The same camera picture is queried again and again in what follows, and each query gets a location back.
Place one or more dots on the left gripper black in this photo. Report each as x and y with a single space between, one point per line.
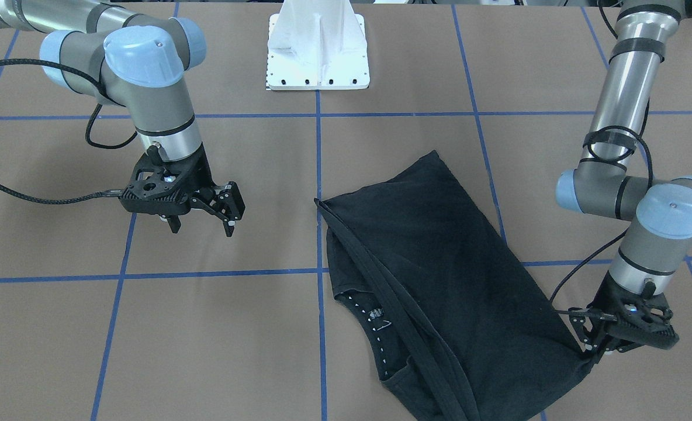
595 337

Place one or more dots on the brown paper table cover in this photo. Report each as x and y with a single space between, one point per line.
109 316

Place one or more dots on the white pedestal base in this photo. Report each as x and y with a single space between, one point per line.
317 45

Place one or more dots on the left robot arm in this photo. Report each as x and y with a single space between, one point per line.
615 178

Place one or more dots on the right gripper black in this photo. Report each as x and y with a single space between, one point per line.
201 171

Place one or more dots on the black printed t-shirt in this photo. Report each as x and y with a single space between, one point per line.
459 329

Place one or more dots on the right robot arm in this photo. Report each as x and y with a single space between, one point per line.
129 59

